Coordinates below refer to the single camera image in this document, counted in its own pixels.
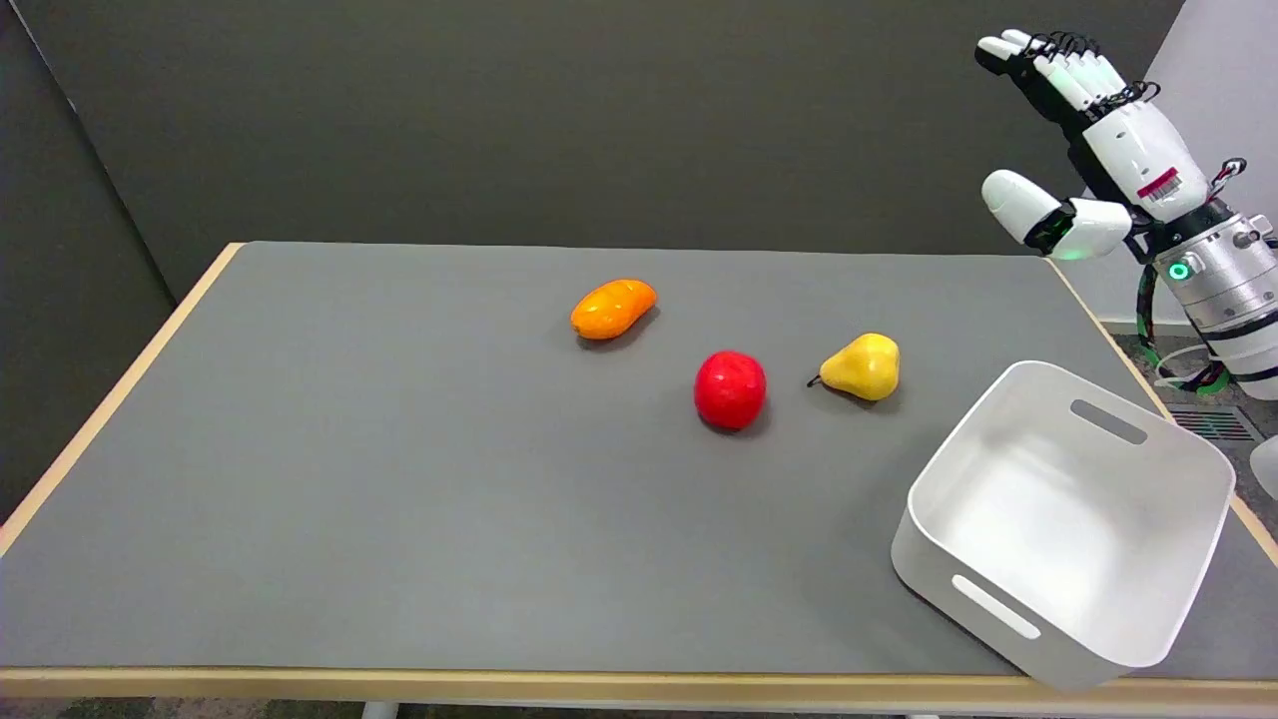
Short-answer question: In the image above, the yellow pear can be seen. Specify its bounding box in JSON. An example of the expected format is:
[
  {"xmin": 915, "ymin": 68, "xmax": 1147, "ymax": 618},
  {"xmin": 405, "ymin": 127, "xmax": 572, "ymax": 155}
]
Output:
[{"xmin": 807, "ymin": 333, "xmax": 902, "ymax": 403}]

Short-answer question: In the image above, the white plastic basket with handles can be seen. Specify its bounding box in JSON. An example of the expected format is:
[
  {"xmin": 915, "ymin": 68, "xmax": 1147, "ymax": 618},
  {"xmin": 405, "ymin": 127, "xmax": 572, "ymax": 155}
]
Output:
[{"xmin": 891, "ymin": 359, "xmax": 1238, "ymax": 693}]

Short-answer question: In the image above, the floor vent grille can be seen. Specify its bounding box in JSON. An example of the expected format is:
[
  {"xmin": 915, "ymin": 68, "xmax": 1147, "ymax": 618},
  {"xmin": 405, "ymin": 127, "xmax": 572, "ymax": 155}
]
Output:
[{"xmin": 1172, "ymin": 406, "xmax": 1262, "ymax": 443}]

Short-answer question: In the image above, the black green-marked robot cable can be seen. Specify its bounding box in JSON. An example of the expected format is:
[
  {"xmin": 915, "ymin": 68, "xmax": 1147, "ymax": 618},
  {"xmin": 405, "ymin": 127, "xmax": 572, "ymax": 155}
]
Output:
[{"xmin": 1136, "ymin": 262, "xmax": 1231, "ymax": 396}]

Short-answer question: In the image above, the red apple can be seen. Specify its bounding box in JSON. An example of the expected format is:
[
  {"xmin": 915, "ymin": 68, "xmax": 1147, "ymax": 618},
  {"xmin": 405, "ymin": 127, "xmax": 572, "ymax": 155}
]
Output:
[{"xmin": 694, "ymin": 350, "xmax": 769, "ymax": 432}]

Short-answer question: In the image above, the orange mango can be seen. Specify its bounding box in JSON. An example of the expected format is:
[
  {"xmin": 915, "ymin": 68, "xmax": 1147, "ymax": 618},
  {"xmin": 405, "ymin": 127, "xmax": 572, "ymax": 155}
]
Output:
[{"xmin": 570, "ymin": 279, "xmax": 659, "ymax": 342}]

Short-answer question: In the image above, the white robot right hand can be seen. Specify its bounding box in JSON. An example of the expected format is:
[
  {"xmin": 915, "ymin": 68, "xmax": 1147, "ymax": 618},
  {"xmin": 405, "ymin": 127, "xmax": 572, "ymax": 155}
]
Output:
[{"xmin": 975, "ymin": 29, "xmax": 1235, "ymax": 263}]

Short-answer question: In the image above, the grey table mat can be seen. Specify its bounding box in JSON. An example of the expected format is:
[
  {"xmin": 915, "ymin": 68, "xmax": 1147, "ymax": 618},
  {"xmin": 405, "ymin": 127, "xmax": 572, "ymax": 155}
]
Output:
[{"xmin": 0, "ymin": 241, "xmax": 1278, "ymax": 678}]

